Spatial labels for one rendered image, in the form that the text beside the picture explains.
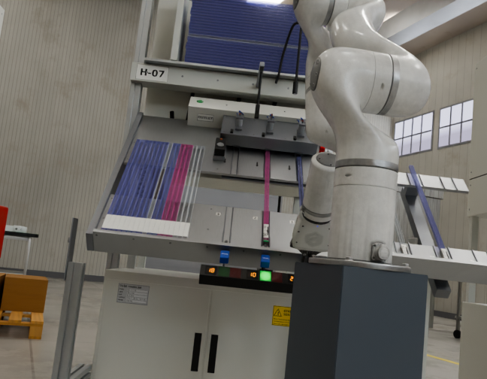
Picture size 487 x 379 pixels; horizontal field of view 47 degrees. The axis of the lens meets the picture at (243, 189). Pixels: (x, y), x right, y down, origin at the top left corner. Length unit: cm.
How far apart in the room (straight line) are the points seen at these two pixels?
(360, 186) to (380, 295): 20
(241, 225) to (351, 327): 72
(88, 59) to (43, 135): 188
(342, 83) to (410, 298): 41
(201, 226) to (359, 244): 68
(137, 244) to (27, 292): 331
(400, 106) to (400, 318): 40
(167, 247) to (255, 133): 61
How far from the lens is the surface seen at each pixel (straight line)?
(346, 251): 104
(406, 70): 113
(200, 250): 154
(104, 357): 191
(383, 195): 106
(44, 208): 1182
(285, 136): 197
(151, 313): 187
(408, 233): 749
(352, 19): 130
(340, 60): 109
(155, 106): 227
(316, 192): 134
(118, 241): 157
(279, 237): 161
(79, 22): 1266
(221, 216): 165
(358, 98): 108
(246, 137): 194
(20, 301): 484
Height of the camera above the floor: 69
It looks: 7 degrees up
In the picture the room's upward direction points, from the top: 6 degrees clockwise
